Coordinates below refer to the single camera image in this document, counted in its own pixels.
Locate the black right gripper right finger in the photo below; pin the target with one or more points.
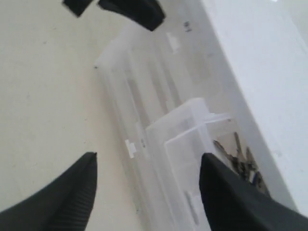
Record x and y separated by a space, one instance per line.
231 204

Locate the clear plastic storage box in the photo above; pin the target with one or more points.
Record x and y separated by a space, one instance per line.
115 96
153 110

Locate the white translucent drawer cabinet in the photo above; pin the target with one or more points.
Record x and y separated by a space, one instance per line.
260 59

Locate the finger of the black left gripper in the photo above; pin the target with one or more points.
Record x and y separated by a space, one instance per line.
76 7
147 13

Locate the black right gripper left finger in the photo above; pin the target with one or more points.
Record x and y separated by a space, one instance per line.
63 205

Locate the key bunch with blue fob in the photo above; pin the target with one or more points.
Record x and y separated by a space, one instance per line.
244 165

